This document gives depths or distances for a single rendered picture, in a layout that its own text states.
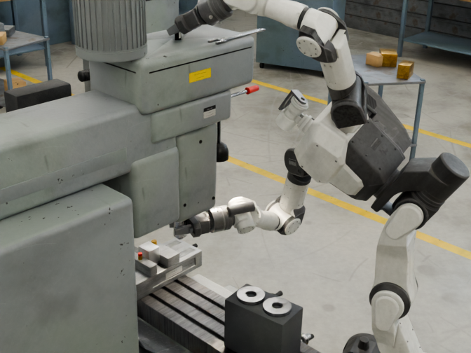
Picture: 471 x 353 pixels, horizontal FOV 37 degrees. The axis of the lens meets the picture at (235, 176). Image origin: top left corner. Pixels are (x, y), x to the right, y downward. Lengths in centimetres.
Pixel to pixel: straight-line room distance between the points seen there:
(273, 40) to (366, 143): 626
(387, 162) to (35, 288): 115
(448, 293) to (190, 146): 265
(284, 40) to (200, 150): 625
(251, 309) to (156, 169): 53
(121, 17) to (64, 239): 60
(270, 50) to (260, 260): 433
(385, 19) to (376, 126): 830
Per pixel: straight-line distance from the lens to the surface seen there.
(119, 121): 200
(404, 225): 237
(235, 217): 251
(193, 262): 277
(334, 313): 422
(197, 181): 230
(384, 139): 235
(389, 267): 250
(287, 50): 848
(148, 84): 201
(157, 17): 705
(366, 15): 1079
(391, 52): 600
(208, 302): 260
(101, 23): 196
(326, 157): 230
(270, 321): 221
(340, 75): 210
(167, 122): 211
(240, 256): 468
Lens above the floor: 243
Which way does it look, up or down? 25 degrees down
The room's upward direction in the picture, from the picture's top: 1 degrees clockwise
